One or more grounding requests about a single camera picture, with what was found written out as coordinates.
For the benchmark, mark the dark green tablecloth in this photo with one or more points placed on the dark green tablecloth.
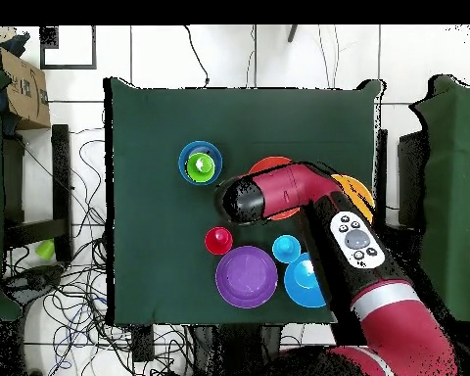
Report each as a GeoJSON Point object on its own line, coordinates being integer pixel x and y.
{"type": "Point", "coordinates": [160, 254]}

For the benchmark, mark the grey square frame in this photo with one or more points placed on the grey square frame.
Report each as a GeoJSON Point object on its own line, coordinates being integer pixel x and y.
{"type": "Point", "coordinates": [49, 39]}

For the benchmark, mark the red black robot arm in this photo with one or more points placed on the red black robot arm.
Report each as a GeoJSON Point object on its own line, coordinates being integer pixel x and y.
{"type": "Point", "coordinates": [407, 333]}

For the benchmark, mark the black metal frame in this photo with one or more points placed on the black metal frame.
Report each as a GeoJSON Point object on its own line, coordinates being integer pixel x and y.
{"type": "Point", "coordinates": [60, 176]}

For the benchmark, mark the purple bowl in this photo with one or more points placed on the purple bowl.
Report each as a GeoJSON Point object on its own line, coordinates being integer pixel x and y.
{"type": "Point", "coordinates": [246, 278]}

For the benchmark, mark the cardboard box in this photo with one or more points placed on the cardboard box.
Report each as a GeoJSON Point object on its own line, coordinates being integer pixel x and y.
{"type": "Point", "coordinates": [27, 94]}

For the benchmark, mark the large blue bowl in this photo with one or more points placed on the large blue bowl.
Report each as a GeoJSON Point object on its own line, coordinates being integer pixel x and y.
{"type": "Point", "coordinates": [301, 290]}

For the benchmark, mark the black box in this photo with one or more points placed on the black box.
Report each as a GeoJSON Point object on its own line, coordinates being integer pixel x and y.
{"type": "Point", "coordinates": [411, 176]}

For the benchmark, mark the light green plastic cup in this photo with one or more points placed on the light green plastic cup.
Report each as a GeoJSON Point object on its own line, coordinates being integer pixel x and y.
{"type": "Point", "coordinates": [45, 249]}

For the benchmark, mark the blue cup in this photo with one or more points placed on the blue cup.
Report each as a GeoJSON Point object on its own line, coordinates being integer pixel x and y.
{"type": "Point", "coordinates": [286, 248]}

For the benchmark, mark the dark grey rod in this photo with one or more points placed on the dark grey rod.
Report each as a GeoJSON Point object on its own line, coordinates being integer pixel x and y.
{"type": "Point", "coordinates": [292, 33]}

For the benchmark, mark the red cup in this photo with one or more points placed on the red cup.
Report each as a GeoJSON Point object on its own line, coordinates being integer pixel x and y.
{"type": "Point", "coordinates": [218, 241]}

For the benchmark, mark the small blue bowl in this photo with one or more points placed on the small blue bowl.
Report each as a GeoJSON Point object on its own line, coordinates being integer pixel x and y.
{"type": "Point", "coordinates": [186, 152]}

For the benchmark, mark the dark grey caster foot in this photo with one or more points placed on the dark grey caster foot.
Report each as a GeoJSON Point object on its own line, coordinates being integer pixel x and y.
{"type": "Point", "coordinates": [35, 279]}

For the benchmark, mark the orange bowl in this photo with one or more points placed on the orange bowl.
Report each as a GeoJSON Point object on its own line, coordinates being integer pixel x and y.
{"type": "Point", "coordinates": [270, 162]}

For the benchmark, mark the large yellow bowl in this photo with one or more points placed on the large yellow bowl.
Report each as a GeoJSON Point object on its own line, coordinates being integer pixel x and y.
{"type": "Point", "coordinates": [360, 192]}

